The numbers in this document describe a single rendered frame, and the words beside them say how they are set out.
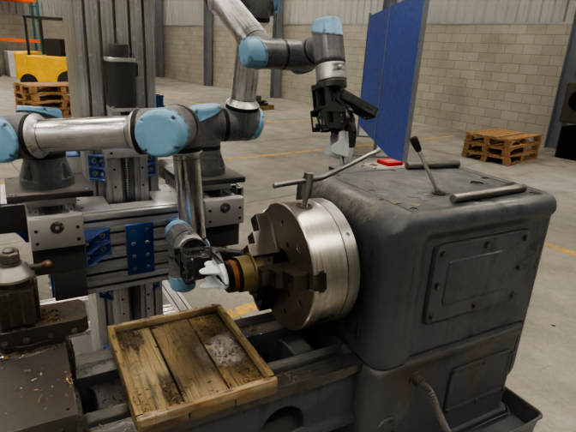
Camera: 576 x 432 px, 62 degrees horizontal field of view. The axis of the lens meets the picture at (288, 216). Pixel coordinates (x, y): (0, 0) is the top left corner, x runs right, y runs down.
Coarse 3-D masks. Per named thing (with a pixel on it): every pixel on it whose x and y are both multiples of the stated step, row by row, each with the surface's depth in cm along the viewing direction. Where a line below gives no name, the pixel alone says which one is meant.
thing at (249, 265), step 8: (240, 256) 111; (248, 256) 111; (232, 264) 109; (240, 264) 109; (248, 264) 109; (256, 264) 111; (264, 264) 112; (232, 272) 107; (240, 272) 108; (248, 272) 108; (256, 272) 109; (232, 280) 107; (240, 280) 108; (248, 280) 109; (256, 280) 109; (232, 288) 108; (240, 288) 110; (248, 288) 110; (256, 288) 111
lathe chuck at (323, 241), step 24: (288, 216) 111; (312, 216) 109; (288, 240) 112; (312, 240) 105; (336, 240) 107; (312, 264) 103; (336, 264) 106; (336, 288) 107; (288, 312) 116; (312, 312) 106; (336, 312) 111
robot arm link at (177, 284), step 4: (172, 260) 130; (172, 264) 130; (176, 264) 130; (172, 268) 131; (176, 268) 130; (172, 272) 131; (176, 272) 131; (172, 276) 132; (176, 276) 131; (172, 280) 132; (176, 280) 131; (180, 280) 131; (188, 280) 132; (172, 284) 132; (176, 284) 132; (180, 284) 132; (184, 284) 132; (192, 284) 133; (172, 288) 133; (176, 288) 132; (180, 288) 132; (184, 288) 132; (188, 288) 133; (192, 288) 134
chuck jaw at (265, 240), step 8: (256, 216) 117; (264, 216) 118; (256, 224) 117; (264, 224) 117; (272, 224) 118; (256, 232) 116; (264, 232) 116; (272, 232) 117; (256, 240) 115; (264, 240) 116; (272, 240) 116; (248, 248) 113; (256, 248) 114; (264, 248) 115; (272, 248) 116; (280, 248) 117; (256, 256) 114; (264, 256) 117
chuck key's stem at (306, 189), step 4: (304, 172) 109; (308, 172) 108; (312, 172) 109; (304, 176) 109; (308, 176) 109; (312, 176) 109; (308, 180) 109; (312, 180) 110; (304, 184) 110; (308, 184) 109; (304, 188) 110; (308, 188) 110; (304, 192) 110; (308, 192) 110; (304, 196) 111; (308, 196) 111; (304, 200) 111; (308, 200) 112; (304, 204) 112
